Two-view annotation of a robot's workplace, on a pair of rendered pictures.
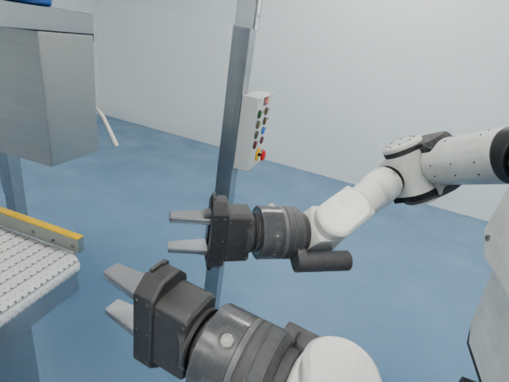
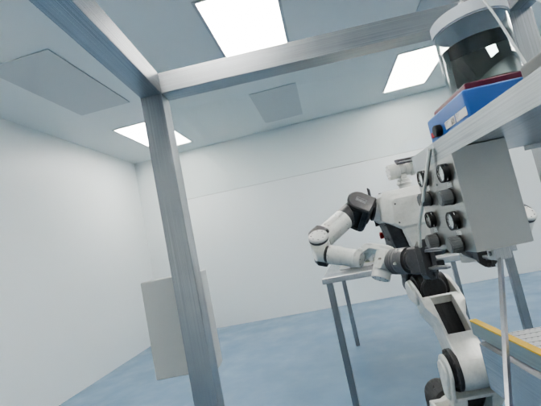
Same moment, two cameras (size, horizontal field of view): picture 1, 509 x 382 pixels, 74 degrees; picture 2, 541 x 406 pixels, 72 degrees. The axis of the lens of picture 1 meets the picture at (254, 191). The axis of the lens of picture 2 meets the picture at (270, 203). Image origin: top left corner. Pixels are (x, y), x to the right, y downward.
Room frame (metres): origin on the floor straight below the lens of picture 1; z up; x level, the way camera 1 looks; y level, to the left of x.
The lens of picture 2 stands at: (1.12, 1.13, 1.13)
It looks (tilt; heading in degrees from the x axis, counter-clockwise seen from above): 6 degrees up; 259
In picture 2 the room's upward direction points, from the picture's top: 12 degrees counter-clockwise
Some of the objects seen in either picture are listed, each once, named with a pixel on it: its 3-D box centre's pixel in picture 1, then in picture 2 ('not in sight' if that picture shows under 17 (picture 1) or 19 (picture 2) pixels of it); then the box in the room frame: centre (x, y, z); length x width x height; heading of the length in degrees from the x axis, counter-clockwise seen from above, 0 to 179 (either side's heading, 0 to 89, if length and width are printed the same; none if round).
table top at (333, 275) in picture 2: not in sight; (399, 255); (-0.34, -1.60, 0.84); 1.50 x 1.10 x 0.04; 67
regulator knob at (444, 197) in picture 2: not in sight; (444, 195); (0.64, 0.47, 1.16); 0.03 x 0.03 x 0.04; 75
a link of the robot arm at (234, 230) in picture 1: (245, 231); (414, 260); (0.48, 0.00, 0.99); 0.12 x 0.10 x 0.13; 107
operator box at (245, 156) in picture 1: (253, 129); (182, 322); (1.22, 0.04, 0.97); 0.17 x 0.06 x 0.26; 165
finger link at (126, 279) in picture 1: (130, 277); not in sight; (0.29, 0.12, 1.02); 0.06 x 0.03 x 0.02; 67
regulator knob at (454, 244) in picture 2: not in sight; (454, 242); (0.64, 0.45, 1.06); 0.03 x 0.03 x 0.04; 75
